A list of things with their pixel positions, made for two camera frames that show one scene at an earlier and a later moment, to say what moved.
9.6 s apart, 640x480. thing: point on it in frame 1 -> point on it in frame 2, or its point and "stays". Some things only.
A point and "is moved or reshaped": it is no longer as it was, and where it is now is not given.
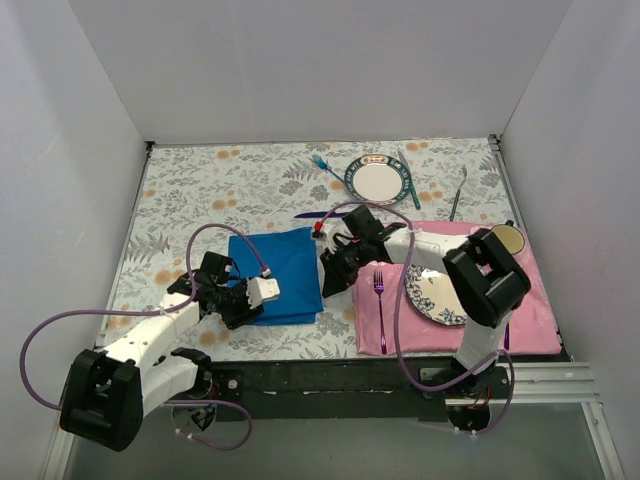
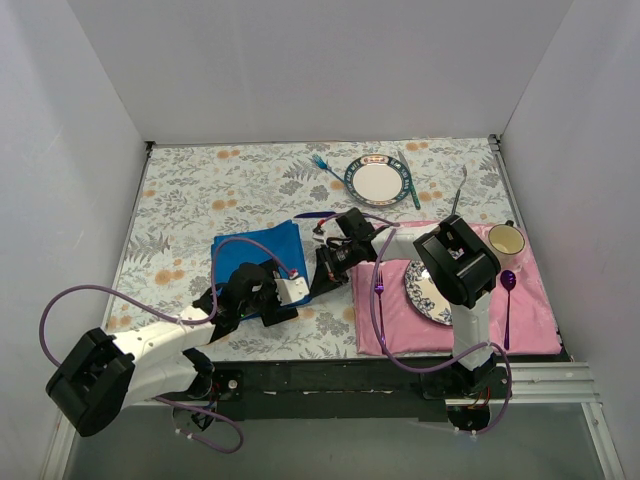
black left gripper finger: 234,319 -> 279,315
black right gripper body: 340,263 stays
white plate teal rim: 378,178 stays
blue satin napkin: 293,258 is moved or reshaped
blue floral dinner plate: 431,293 stays
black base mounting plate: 350,389 stays
